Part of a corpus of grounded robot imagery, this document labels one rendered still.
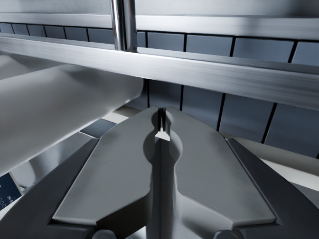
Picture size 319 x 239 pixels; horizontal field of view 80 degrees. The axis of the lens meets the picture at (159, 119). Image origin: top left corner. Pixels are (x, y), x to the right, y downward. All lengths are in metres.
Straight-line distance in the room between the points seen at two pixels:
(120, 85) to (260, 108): 0.12
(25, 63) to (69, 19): 0.09
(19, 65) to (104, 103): 0.08
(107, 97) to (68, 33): 0.13
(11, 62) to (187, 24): 0.14
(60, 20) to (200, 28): 0.17
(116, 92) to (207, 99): 0.08
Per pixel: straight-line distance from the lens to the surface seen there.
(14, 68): 0.20
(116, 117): 0.20
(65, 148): 0.40
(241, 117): 0.18
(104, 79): 0.16
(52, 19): 0.29
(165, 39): 0.18
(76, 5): 0.33
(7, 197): 0.66
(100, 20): 0.23
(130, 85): 0.18
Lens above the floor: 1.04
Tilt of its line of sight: 49 degrees down
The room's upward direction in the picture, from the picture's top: 131 degrees counter-clockwise
